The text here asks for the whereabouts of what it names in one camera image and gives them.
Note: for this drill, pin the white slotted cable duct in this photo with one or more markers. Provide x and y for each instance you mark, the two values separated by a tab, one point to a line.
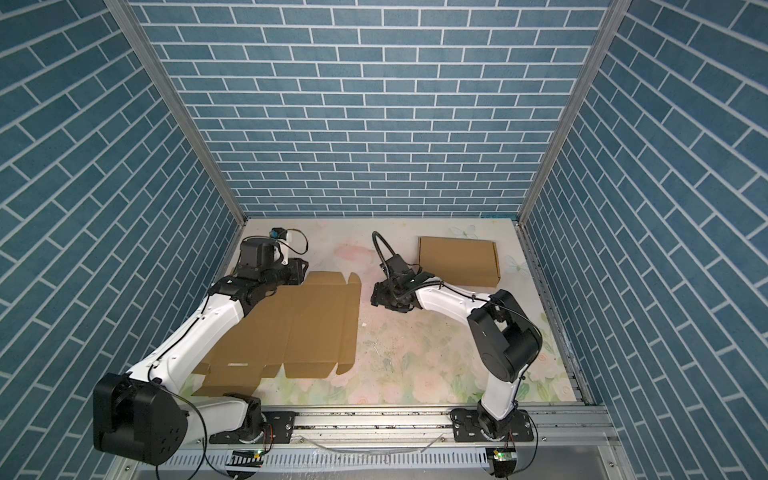
318	460

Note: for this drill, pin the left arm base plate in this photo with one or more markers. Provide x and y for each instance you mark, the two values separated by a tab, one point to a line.
274	427

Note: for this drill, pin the brown cardboard box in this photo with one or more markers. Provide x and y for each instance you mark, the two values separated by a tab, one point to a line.
461	262

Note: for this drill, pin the aluminium corner post right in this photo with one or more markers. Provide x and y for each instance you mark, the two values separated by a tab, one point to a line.
596	55

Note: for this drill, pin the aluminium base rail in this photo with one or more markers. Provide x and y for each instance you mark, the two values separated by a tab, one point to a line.
390	428

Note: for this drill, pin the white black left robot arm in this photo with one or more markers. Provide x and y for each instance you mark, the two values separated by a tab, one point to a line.
141	415

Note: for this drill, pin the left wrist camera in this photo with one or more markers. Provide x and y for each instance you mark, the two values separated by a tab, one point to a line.
283	244

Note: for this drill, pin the aluminium corner post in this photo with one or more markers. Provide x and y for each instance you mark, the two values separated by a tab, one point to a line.
139	41
596	55

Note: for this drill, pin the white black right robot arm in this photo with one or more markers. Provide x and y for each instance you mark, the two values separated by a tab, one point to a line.
507	341

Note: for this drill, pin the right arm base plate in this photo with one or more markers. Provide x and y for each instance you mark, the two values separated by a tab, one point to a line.
475	425

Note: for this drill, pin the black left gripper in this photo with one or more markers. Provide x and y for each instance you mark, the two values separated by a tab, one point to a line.
297	271

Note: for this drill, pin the aluminium corner post left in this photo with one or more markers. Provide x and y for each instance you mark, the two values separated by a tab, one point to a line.
139	41

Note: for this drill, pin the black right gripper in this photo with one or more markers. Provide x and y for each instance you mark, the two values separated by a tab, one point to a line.
378	294

